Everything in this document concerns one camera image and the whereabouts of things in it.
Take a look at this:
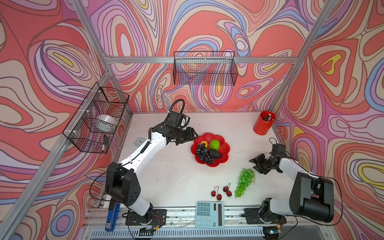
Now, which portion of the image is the green fake grape bunch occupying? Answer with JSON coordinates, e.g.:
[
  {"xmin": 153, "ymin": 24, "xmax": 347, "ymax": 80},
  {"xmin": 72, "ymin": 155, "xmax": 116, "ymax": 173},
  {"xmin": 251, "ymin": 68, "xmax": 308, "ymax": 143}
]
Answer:
[{"xmin": 235, "ymin": 169, "xmax": 255, "ymax": 198}]

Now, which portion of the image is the yellow fake lemon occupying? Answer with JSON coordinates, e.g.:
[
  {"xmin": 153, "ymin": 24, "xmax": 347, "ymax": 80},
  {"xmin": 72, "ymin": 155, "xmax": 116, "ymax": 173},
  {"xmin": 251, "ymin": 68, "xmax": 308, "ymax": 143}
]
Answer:
[{"xmin": 200, "ymin": 141, "xmax": 209, "ymax": 149}]

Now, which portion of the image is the black fake grape bunch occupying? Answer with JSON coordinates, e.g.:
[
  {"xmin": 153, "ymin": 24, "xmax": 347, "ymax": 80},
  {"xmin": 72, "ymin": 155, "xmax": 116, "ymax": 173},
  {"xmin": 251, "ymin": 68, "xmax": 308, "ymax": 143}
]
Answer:
[{"xmin": 196, "ymin": 144, "xmax": 214, "ymax": 165}]

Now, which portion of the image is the bumpy green fake fruit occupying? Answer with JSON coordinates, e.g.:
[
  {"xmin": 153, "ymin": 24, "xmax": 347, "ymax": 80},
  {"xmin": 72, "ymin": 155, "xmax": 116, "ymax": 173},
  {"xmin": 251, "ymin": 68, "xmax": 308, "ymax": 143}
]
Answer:
[{"xmin": 209, "ymin": 139, "xmax": 221, "ymax": 151}]

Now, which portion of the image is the red flower-shaped fruit bowl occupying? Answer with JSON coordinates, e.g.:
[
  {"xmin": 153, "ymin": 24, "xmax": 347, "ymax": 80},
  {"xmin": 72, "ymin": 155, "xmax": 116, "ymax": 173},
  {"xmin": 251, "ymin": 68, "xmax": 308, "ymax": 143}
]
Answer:
[{"xmin": 191, "ymin": 133, "xmax": 231, "ymax": 168}]

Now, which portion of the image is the dark fake avocado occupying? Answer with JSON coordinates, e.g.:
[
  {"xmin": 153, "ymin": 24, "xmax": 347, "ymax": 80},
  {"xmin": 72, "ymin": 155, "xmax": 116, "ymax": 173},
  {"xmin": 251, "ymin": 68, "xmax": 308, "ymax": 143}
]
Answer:
[{"xmin": 208, "ymin": 149, "xmax": 222, "ymax": 160}]

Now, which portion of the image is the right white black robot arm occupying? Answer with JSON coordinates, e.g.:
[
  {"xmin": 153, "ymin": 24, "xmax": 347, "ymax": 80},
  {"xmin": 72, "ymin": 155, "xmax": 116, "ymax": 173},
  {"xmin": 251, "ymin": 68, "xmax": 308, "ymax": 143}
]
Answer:
[{"xmin": 248, "ymin": 144, "xmax": 334, "ymax": 224}]

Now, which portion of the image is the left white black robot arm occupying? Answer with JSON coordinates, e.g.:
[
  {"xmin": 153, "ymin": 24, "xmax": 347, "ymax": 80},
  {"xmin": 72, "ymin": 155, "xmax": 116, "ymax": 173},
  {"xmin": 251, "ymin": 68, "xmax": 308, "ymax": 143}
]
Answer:
[{"xmin": 105, "ymin": 99, "xmax": 198, "ymax": 224}]

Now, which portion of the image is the small teal square object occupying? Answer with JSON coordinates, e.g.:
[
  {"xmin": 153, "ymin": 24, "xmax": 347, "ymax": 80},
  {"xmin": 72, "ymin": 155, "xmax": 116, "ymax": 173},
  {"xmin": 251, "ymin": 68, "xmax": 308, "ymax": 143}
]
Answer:
[{"xmin": 135, "ymin": 137, "xmax": 147, "ymax": 148}]

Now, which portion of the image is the red pen cup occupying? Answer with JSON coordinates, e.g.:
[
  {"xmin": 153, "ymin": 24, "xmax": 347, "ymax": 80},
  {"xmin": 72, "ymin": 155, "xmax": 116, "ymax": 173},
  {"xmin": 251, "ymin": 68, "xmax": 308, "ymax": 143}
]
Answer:
[{"xmin": 253, "ymin": 111, "xmax": 276, "ymax": 136}]

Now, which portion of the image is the right red cherry pair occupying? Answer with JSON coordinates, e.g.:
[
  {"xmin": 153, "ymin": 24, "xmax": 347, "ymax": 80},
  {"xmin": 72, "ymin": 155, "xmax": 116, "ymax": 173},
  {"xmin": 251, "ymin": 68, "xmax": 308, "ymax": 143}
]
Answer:
[{"xmin": 223, "ymin": 183, "xmax": 232, "ymax": 197}]

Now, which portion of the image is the red cherry pair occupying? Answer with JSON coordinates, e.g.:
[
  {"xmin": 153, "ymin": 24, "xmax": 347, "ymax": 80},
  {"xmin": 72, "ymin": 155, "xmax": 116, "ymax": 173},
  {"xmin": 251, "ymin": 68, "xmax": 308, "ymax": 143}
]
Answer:
[
  {"xmin": 223, "ymin": 183, "xmax": 232, "ymax": 197},
  {"xmin": 211, "ymin": 187, "xmax": 222, "ymax": 201}
]

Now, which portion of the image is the left red cherry pair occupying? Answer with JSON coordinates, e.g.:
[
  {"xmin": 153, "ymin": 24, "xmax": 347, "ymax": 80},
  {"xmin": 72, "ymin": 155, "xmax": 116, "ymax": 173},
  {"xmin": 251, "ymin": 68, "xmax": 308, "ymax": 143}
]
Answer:
[{"xmin": 211, "ymin": 187, "xmax": 222, "ymax": 201}]

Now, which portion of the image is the white tape roll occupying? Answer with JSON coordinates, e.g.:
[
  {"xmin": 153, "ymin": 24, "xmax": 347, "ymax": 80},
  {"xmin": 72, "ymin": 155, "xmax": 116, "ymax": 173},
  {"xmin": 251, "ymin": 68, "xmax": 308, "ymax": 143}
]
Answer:
[{"xmin": 96, "ymin": 114, "xmax": 118, "ymax": 126}]

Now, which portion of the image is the teal desk calculator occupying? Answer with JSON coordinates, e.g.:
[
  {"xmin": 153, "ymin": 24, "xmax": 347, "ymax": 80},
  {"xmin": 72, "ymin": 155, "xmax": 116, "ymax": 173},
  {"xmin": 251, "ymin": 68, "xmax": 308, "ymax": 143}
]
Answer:
[{"xmin": 195, "ymin": 201, "xmax": 225, "ymax": 229}]

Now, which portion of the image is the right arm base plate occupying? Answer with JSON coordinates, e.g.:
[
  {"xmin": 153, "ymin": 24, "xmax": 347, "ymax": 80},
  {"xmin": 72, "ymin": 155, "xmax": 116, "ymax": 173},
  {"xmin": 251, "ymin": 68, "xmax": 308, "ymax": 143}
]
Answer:
[{"xmin": 241, "ymin": 208, "xmax": 287, "ymax": 225}]

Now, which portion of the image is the back black wire basket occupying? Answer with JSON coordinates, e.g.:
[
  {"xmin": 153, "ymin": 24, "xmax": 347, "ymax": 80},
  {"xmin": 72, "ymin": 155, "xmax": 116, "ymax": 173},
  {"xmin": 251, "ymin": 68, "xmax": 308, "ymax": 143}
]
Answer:
[{"xmin": 173, "ymin": 50, "xmax": 238, "ymax": 86}]

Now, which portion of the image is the black wire basket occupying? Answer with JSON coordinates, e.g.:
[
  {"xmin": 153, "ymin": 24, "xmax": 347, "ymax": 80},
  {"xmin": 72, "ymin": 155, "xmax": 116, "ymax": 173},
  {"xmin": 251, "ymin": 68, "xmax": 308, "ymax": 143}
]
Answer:
[
  {"xmin": 173, "ymin": 50, "xmax": 238, "ymax": 86},
  {"xmin": 63, "ymin": 83, "xmax": 130, "ymax": 154}
]

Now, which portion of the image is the left black wire basket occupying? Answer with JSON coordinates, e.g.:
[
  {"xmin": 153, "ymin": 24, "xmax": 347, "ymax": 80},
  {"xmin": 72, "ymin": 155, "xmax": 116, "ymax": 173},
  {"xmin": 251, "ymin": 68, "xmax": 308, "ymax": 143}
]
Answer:
[{"xmin": 63, "ymin": 83, "xmax": 130, "ymax": 154}]

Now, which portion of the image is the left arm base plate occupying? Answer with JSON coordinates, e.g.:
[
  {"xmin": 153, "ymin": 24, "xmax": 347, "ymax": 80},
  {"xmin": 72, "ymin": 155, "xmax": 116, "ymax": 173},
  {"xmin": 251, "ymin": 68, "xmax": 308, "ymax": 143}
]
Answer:
[{"xmin": 122, "ymin": 209, "xmax": 167, "ymax": 227}]

